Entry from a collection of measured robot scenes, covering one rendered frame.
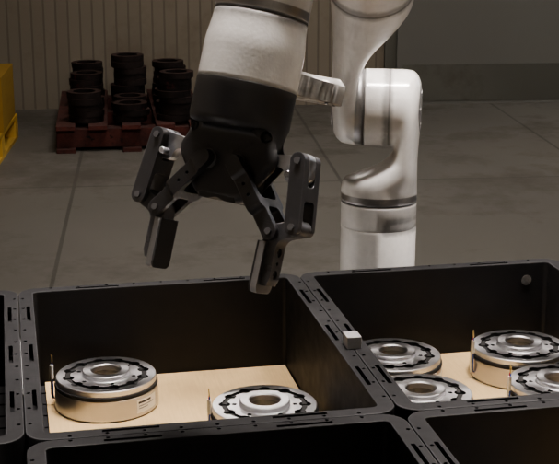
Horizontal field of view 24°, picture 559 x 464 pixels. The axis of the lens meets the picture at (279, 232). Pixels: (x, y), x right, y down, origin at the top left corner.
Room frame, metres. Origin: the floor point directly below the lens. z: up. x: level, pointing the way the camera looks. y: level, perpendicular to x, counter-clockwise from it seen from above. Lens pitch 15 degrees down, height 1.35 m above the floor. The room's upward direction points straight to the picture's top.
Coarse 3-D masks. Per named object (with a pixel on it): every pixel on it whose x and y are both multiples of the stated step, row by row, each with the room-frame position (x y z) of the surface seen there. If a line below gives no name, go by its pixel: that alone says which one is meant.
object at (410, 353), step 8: (376, 344) 1.35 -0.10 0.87; (384, 344) 1.35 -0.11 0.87; (392, 344) 1.35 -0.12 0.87; (400, 344) 1.35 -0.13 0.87; (408, 344) 1.35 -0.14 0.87; (376, 352) 1.32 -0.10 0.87; (408, 352) 1.32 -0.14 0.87; (384, 360) 1.31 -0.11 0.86; (392, 360) 1.31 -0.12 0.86; (400, 360) 1.31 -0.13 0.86; (408, 360) 1.31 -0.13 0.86
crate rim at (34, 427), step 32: (32, 288) 1.35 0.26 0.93; (64, 288) 1.35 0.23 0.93; (96, 288) 1.35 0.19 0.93; (128, 288) 1.35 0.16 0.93; (160, 288) 1.36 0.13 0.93; (32, 320) 1.24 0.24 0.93; (320, 320) 1.24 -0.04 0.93; (32, 352) 1.19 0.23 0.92; (352, 352) 1.15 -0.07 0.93; (32, 384) 1.07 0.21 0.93; (32, 416) 1.00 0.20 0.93; (256, 416) 1.00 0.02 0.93; (288, 416) 1.01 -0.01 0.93; (320, 416) 1.00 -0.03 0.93
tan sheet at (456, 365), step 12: (444, 360) 1.40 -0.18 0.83; (456, 360) 1.40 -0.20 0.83; (468, 360) 1.40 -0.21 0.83; (444, 372) 1.36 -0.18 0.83; (456, 372) 1.36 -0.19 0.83; (468, 372) 1.36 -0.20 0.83; (468, 384) 1.33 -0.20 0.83; (480, 384) 1.33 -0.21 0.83; (480, 396) 1.29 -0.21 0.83; (492, 396) 1.29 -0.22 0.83; (504, 396) 1.29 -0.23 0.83
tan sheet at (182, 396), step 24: (48, 384) 1.33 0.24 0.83; (168, 384) 1.33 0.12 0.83; (192, 384) 1.33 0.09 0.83; (216, 384) 1.33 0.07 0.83; (240, 384) 1.33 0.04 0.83; (264, 384) 1.33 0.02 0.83; (288, 384) 1.33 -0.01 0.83; (48, 408) 1.26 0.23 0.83; (168, 408) 1.26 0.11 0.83; (192, 408) 1.26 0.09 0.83
